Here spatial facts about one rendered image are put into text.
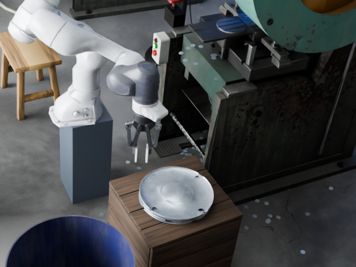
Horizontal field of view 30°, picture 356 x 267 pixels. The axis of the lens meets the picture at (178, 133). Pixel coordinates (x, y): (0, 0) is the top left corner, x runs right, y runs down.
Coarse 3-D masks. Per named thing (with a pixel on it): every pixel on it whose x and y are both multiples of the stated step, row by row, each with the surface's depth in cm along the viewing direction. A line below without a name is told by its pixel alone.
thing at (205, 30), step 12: (192, 24) 281; (204, 24) 282; (216, 24) 283; (228, 24) 283; (240, 24) 284; (204, 36) 275; (216, 36) 276; (228, 36) 277; (240, 36) 280; (216, 48) 288
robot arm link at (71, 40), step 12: (72, 24) 224; (60, 36) 220; (72, 36) 221; (84, 36) 224; (96, 36) 229; (60, 48) 222; (72, 48) 223; (84, 48) 227; (96, 48) 232; (108, 48) 231; (120, 48) 232; (120, 60) 230; (132, 60) 229; (144, 60) 233
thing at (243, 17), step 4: (240, 16) 291; (244, 16) 291; (244, 20) 289; (248, 20) 289; (248, 24) 286; (252, 24) 286; (256, 24) 287; (252, 28) 284; (256, 28) 284; (260, 28) 285; (256, 32) 282; (260, 32) 283; (264, 32) 285; (248, 36) 287; (252, 36) 284; (256, 36) 284; (260, 36) 285; (264, 36) 286; (256, 40) 285
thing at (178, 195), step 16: (160, 176) 265; (176, 176) 266; (192, 176) 267; (144, 192) 258; (160, 192) 258; (176, 192) 258; (192, 192) 260; (208, 192) 261; (160, 208) 252; (176, 208) 253; (192, 208) 254; (208, 208) 254
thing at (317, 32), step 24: (240, 0) 228; (264, 0) 218; (288, 0) 223; (264, 24) 225; (288, 24) 230; (312, 24) 236; (336, 24) 242; (288, 48) 238; (312, 48) 244; (336, 48) 250
